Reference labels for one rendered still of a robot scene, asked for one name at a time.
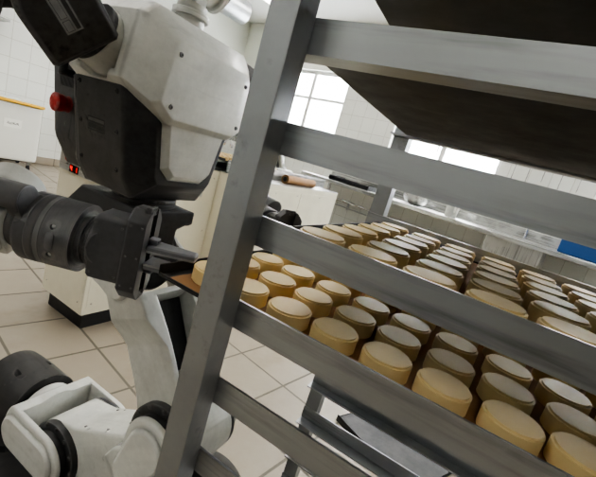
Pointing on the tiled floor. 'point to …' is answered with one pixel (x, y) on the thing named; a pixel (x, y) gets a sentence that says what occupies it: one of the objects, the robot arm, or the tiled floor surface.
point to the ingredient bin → (8, 127)
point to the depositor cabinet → (306, 199)
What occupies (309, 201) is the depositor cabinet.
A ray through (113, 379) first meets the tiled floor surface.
